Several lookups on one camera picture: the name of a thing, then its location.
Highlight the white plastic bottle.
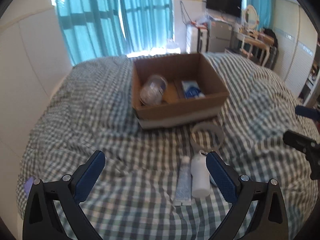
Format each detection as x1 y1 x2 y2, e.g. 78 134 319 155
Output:
191 150 210 198

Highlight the blue white tube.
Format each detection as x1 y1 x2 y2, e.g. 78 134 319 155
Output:
174 156 191 206

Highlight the white louvered wardrobe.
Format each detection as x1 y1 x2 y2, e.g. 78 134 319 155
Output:
273 0 318 97

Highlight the checkered bed blanket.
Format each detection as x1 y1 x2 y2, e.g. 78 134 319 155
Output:
16 53 319 239

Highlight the white vanity desk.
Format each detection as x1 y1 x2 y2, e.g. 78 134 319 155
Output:
235 32 270 67

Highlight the oval vanity mirror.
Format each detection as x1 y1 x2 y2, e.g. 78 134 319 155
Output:
242 4 259 30

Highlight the blue white packet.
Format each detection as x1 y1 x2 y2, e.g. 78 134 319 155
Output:
181 80 205 99

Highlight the silver mini fridge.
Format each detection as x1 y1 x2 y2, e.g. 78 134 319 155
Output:
208 21 233 53

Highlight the brown cardboard box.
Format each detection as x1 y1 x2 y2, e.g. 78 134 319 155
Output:
131 53 229 129

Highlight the clear plastic jar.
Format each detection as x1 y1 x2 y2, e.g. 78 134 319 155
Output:
140 75 168 106

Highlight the teal side curtain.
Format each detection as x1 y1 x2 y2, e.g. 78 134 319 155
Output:
246 0 276 32

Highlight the white suitcase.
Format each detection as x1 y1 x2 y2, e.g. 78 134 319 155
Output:
186 24 208 54

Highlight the teal window curtain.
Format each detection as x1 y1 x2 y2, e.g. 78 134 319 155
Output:
55 0 173 65

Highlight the white tape ring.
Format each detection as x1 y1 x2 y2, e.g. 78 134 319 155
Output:
190 122 225 153

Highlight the black wall television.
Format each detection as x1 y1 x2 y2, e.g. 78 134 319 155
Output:
206 0 242 18

